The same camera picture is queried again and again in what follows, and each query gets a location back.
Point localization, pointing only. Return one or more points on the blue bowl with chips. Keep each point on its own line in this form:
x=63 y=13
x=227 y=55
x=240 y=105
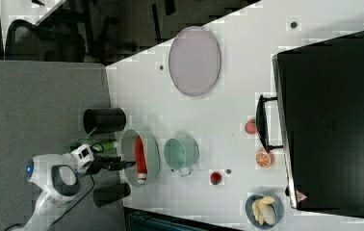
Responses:
x=264 y=211

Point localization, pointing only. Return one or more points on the black toaster oven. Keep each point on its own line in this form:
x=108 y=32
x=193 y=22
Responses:
x=320 y=99

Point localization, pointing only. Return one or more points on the red strawberry toy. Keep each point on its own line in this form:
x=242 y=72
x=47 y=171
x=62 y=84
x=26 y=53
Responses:
x=215 y=178

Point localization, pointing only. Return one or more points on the red ketchup bottle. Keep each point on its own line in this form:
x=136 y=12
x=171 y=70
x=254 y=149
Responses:
x=140 y=160

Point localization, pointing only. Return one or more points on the black office chair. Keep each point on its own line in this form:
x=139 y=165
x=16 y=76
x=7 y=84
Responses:
x=50 y=42

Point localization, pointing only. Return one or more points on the orange slice toy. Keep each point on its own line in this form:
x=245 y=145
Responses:
x=264 y=159

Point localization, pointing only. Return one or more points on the green measuring cup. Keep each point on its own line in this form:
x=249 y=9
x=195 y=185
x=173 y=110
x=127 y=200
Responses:
x=181 y=154

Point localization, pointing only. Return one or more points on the black cup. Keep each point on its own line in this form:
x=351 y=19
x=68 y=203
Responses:
x=107 y=195

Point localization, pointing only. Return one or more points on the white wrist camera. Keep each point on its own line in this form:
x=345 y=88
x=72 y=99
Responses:
x=83 y=157

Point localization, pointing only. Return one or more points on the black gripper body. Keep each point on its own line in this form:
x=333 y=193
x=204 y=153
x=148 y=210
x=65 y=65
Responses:
x=97 y=164

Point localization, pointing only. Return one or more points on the purple round plate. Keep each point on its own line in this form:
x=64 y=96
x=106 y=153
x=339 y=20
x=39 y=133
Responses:
x=194 y=61

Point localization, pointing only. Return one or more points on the red apple toy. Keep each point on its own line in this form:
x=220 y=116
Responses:
x=251 y=127

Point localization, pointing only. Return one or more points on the black cylindrical container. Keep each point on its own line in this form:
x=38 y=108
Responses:
x=101 y=121

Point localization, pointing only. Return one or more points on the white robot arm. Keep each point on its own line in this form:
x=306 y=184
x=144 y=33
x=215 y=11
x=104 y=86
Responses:
x=58 y=177

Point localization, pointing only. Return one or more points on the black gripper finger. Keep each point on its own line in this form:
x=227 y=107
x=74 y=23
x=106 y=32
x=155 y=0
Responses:
x=113 y=159
x=120 y=165

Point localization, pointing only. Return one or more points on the green oval strainer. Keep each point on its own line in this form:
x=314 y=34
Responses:
x=151 y=155

